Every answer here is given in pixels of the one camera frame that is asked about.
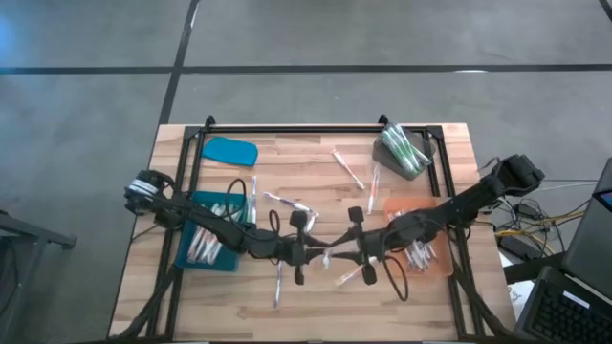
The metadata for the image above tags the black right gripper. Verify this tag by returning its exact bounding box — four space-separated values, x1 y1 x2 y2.
329 205 401 267

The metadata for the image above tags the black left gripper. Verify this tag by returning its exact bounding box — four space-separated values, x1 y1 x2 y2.
274 226 332 287

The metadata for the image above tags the teal plastic bin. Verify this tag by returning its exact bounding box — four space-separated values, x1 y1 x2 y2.
174 190 249 272

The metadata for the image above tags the grey plastic bin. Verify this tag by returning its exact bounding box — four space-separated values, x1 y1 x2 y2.
372 122 437 182

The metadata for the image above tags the orange translucent plastic bin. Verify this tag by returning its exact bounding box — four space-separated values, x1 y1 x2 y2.
382 196 454 279

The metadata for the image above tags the blue oval lid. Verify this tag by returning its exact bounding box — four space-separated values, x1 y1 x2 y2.
200 136 259 167

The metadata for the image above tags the black power strip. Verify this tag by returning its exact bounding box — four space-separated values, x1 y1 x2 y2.
496 233 544 262

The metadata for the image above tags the white paper sheet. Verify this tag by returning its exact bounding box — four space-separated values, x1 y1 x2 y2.
499 252 535 307

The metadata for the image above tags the black desk leg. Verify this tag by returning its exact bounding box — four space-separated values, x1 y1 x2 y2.
501 250 568 286

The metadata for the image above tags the black power adapter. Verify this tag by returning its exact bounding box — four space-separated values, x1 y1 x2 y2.
515 203 541 221

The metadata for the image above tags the black laptop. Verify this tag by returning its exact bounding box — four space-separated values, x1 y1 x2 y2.
514 265 612 344

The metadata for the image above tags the grey open laptop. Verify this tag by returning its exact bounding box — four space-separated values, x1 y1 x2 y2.
561 157 612 300

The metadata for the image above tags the black floor stand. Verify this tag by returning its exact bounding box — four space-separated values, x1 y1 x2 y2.
0 209 77 344

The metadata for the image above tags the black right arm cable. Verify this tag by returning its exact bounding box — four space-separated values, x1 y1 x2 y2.
381 255 411 303

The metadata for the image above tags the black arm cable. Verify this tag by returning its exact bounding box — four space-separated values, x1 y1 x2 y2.
381 255 411 303
222 177 283 236

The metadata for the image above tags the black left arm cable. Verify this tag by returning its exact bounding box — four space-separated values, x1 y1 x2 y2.
222 177 283 236

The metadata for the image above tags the yellow floor cable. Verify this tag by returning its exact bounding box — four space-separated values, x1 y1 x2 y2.
494 212 587 240

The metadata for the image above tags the white floor cable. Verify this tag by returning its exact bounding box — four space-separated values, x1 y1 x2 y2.
544 180 599 192

